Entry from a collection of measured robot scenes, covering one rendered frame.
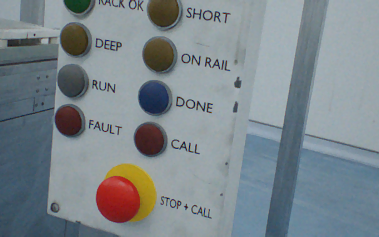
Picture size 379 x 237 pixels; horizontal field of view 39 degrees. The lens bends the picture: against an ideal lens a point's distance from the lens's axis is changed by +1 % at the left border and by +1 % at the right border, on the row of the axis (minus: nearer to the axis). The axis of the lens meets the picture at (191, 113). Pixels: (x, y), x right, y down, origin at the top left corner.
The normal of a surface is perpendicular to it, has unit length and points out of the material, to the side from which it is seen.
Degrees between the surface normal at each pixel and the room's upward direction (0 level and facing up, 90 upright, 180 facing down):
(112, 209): 95
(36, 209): 90
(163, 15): 93
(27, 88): 90
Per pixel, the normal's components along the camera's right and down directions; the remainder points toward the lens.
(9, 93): 0.92, 0.19
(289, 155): -0.37, 0.16
